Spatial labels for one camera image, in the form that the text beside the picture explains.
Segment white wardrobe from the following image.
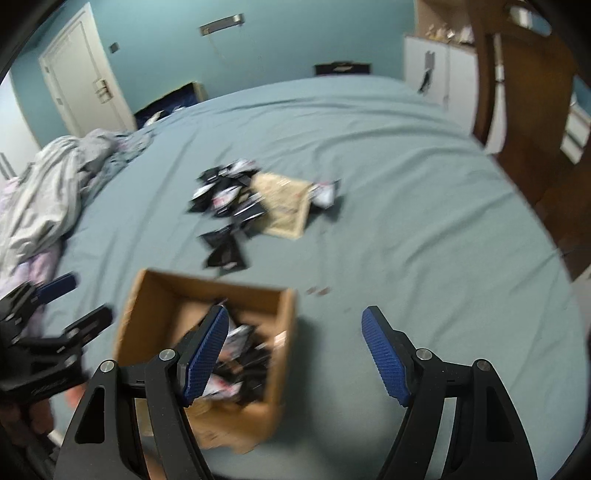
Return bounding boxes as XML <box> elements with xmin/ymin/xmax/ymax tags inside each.
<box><xmin>0</xmin><ymin>74</ymin><xmax>40</xmax><ymax>181</ymax></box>

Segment small items on cabinet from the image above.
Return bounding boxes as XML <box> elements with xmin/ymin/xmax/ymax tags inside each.
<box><xmin>425</xmin><ymin>23</ymin><xmax>474</xmax><ymax>45</ymax></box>

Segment white cabinet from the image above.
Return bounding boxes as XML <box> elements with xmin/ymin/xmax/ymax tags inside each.
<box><xmin>403</xmin><ymin>34</ymin><xmax>506</xmax><ymax>155</ymax></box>

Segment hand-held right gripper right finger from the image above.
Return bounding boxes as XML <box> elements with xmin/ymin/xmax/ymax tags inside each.
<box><xmin>361</xmin><ymin>305</ymin><xmax>539</xmax><ymax>480</ymax></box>

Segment black bag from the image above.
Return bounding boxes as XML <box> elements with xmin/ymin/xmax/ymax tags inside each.
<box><xmin>315</xmin><ymin>61</ymin><xmax>371</xmax><ymax>77</ymax></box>

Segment lilac printed blanket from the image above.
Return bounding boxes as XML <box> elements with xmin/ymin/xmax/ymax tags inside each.
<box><xmin>0</xmin><ymin>180</ymin><xmax>63</xmax><ymax>296</ymax></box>

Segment crumpled grey duvet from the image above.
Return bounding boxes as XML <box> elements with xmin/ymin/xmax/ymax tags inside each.
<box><xmin>0</xmin><ymin>128</ymin><xmax>158</xmax><ymax>278</ymax></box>

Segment black hanging tool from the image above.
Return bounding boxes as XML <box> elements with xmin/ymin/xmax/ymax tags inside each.
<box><xmin>418</xmin><ymin>51</ymin><xmax>435</xmax><ymax>93</ymax></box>

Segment brown wooden furniture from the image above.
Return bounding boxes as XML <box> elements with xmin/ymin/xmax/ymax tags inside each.
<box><xmin>471</xmin><ymin>0</ymin><xmax>591</xmax><ymax>280</ymax></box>

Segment heap of boxed snack packets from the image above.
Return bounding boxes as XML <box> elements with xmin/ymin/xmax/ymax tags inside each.
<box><xmin>203</xmin><ymin>300</ymin><xmax>287</xmax><ymax>407</ymax></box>

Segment white panelled door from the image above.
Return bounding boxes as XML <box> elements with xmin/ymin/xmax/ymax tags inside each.
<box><xmin>38</xmin><ymin>2</ymin><xmax>137</xmax><ymax>139</ymax></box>

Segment dark blue fabric box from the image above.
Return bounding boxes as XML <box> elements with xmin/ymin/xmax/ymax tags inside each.
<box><xmin>134</xmin><ymin>82</ymin><xmax>206</xmax><ymax>130</ymax></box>

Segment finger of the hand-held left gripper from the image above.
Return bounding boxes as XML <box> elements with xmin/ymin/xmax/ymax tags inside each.
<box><xmin>0</xmin><ymin>272</ymin><xmax>78</xmax><ymax>324</ymax></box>
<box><xmin>18</xmin><ymin>305</ymin><xmax>114</xmax><ymax>357</ymax></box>

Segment person's left hand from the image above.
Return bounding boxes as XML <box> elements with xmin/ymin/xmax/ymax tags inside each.
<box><xmin>0</xmin><ymin>392</ymin><xmax>58</xmax><ymax>446</ymax></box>

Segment white drawer unit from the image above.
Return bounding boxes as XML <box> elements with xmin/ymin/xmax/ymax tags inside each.
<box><xmin>560</xmin><ymin>92</ymin><xmax>591</xmax><ymax>163</ymax></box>

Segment large beige snack bag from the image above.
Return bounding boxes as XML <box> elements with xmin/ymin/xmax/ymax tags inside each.
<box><xmin>249</xmin><ymin>172</ymin><xmax>312</xmax><ymax>241</ymax></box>

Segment pile of black snack packets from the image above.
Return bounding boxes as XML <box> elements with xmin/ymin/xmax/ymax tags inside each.
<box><xmin>187</xmin><ymin>159</ymin><xmax>345</xmax><ymax>278</ymax></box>

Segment brown cardboard box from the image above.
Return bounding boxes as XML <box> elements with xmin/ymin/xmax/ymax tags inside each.
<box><xmin>113</xmin><ymin>268</ymin><xmax>298</xmax><ymax>455</ymax></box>

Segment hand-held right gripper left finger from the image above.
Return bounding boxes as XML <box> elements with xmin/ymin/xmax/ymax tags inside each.
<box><xmin>55</xmin><ymin>305</ymin><xmax>230</xmax><ymax>480</ymax></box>

